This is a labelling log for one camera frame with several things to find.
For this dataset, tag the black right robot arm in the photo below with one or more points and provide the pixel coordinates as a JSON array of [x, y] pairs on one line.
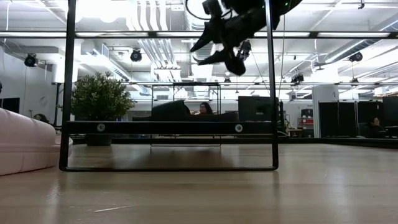
[[289, 4]]

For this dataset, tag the black ceiling spotlight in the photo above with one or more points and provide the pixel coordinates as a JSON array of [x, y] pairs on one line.
[[356, 57], [136, 55], [30, 60], [298, 78]]

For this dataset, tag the shelf with red boxes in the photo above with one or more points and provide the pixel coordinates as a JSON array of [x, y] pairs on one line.
[[306, 121]]

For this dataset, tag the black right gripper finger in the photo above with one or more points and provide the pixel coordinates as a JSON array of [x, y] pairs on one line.
[[208, 35], [217, 57]]

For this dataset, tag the black rig frame beam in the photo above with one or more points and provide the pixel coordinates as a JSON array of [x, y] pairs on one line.
[[124, 35]]

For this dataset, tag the black partition wall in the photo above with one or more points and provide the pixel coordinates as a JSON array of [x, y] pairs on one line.
[[342, 118]]

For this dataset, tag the person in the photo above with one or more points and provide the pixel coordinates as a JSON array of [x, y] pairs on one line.
[[41, 118], [374, 129], [205, 109]]

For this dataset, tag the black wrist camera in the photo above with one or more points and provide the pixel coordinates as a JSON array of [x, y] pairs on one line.
[[211, 7]]

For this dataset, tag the black monitor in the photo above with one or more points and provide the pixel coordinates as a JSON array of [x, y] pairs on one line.
[[390, 110], [253, 109], [11, 105]]

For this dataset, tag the black table border frame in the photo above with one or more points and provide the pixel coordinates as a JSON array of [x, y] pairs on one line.
[[342, 141]]

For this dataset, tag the black metal shelf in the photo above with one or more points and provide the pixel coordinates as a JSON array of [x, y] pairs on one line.
[[155, 127]]

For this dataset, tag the potted green plant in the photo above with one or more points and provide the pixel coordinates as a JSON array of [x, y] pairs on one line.
[[99, 96]]

